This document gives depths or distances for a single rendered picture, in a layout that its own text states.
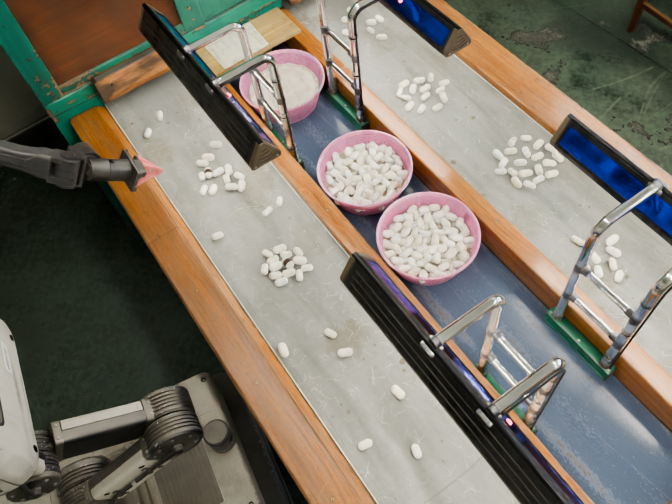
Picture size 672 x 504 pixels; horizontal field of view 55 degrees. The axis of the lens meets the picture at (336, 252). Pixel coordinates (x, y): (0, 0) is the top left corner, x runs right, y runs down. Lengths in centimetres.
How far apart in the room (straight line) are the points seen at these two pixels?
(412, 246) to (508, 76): 64
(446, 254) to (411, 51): 75
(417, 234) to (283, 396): 55
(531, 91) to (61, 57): 137
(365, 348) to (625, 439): 61
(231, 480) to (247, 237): 64
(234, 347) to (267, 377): 12
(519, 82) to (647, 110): 119
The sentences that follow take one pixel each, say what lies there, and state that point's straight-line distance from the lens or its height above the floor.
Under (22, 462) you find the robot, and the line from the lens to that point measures 117.
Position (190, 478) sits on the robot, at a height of 48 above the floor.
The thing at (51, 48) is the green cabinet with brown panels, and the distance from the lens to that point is 207.
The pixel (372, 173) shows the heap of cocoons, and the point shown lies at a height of 74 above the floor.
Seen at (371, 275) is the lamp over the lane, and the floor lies 111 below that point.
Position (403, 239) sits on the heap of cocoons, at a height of 73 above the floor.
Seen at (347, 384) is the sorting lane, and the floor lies 74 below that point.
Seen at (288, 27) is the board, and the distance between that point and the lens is 222.
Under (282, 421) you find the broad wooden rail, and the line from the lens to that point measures 149.
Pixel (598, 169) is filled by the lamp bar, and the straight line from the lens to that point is 144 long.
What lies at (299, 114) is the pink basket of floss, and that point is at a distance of 202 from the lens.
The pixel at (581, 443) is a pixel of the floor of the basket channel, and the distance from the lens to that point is 159.
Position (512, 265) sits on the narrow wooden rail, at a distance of 170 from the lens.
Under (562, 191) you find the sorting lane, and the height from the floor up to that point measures 74.
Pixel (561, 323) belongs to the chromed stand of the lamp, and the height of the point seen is 71.
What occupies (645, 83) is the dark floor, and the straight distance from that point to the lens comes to 323.
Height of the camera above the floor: 217
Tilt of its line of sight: 59 degrees down
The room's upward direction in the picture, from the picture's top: 11 degrees counter-clockwise
